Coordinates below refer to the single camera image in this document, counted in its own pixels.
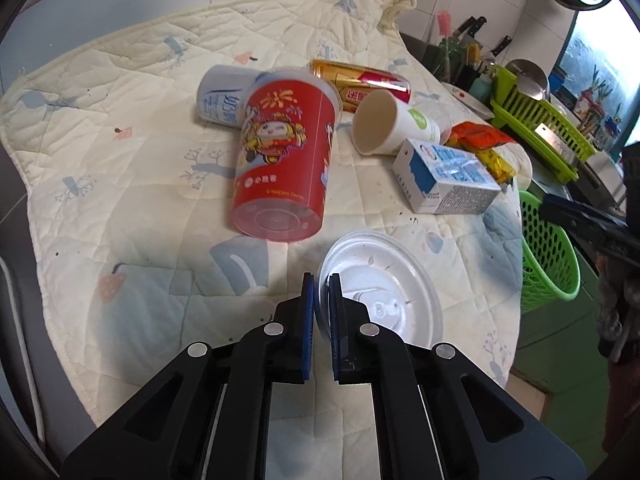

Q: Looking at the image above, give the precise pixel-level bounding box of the black knife holder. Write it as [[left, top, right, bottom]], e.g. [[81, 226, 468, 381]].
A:
[[440, 40, 493, 87]]

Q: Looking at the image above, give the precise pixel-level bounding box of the gold and red drink bottle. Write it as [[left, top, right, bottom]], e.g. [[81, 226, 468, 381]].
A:
[[310, 59, 412, 113]]

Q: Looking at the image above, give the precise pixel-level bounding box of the green plastic basket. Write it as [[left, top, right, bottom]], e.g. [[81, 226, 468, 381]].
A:
[[517, 190, 582, 315]]

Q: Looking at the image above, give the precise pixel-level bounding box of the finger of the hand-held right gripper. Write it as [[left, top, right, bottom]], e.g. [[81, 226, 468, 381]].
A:
[[537, 194, 640, 261]]

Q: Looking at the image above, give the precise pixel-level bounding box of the blue and white milk carton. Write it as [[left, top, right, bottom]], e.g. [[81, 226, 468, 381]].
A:
[[391, 138, 502, 215]]

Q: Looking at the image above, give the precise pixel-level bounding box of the orange snack packet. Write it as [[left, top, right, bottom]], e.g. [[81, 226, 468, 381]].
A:
[[445, 122, 516, 151]]

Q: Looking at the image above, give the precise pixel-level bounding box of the green dish rack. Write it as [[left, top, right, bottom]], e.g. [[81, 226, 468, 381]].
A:
[[489, 66, 598, 183]]

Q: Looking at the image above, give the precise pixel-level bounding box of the cream quilted printed blanket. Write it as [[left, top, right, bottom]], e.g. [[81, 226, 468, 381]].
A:
[[0, 0, 533, 416]]

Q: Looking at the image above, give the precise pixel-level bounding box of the white and blue yogurt cup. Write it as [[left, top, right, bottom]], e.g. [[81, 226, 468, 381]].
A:
[[196, 65, 266, 128]]

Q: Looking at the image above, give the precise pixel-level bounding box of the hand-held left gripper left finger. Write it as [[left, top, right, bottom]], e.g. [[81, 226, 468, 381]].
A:
[[60, 272, 317, 480]]

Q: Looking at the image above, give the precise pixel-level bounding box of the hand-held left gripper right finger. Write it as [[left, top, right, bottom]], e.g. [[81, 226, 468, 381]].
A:
[[327, 273, 588, 480]]

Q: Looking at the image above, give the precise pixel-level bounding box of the yellow snack packet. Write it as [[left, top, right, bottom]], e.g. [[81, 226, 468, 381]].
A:
[[467, 147, 516, 183]]

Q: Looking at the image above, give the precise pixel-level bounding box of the metal bowl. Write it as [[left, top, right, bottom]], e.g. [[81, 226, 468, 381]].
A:
[[505, 59, 550, 101]]

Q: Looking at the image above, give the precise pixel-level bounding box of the white paper cup green logo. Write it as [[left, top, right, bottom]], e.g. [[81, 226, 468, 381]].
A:
[[351, 90, 442, 157]]

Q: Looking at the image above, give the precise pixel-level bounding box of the red printed plastic cup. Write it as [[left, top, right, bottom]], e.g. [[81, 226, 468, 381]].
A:
[[229, 67, 344, 243]]

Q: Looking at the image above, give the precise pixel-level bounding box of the person's dark patterned clothing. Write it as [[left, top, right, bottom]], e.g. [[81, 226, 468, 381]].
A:
[[595, 145, 640, 453]]

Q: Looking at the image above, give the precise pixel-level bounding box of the white plastic lid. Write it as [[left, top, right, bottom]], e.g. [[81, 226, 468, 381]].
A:
[[315, 230, 443, 356]]

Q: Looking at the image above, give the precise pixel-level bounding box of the window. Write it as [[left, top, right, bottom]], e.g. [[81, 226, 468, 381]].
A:
[[554, 7, 640, 153]]

